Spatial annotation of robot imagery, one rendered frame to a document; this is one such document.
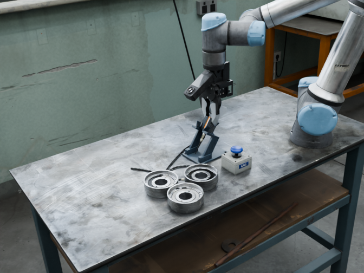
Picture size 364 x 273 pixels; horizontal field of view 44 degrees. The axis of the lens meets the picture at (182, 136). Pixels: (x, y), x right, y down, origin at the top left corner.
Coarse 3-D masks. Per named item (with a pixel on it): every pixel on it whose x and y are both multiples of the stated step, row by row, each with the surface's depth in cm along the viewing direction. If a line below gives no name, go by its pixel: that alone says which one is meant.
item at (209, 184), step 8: (192, 168) 142; (208, 168) 142; (216, 168) 139; (184, 176) 137; (192, 176) 138; (200, 176) 141; (208, 176) 138; (216, 176) 136; (200, 184) 134; (208, 184) 134
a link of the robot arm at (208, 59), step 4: (204, 52) 140; (224, 52) 140; (204, 56) 141; (208, 56) 140; (212, 56) 139; (216, 56) 139; (220, 56) 139; (224, 56) 141; (204, 60) 141; (208, 60) 140; (212, 60) 140; (216, 60) 140; (220, 60) 140; (224, 60) 141; (208, 64) 141; (212, 64) 140; (216, 64) 140; (220, 64) 141
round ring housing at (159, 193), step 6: (150, 174) 139; (156, 174) 140; (168, 174) 140; (174, 174) 138; (144, 180) 135; (156, 180) 137; (162, 180) 138; (168, 180) 137; (174, 180) 137; (144, 186) 135; (150, 186) 132; (156, 186) 135; (162, 186) 134; (168, 186) 132; (150, 192) 133; (156, 192) 132; (162, 192) 132; (162, 198) 134
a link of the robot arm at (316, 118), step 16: (352, 0) 124; (352, 16) 126; (352, 32) 126; (336, 48) 131; (352, 48) 128; (336, 64) 131; (352, 64) 131; (320, 80) 136; (336, 80) 133; (304, 96) 141; (320, 96) 135; (336, 96) 136; (304, 112) 137; (320, 112) 136; (336, 112) 138; (304, 128) 140; (320, 128) 139
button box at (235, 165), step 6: (222, 156) 146; (228, 156) 145; (234, 156) 144; (240, 156) 144; (246, 156) 145; (222, 162) 147; (228, 162) 144; (234, 162) 142; (240, 162) 142; (246, 162) 144; (228, 168) 145; (234, 168) 142; (240, 168) 144; (246, 168) 145; (234, 174) 144
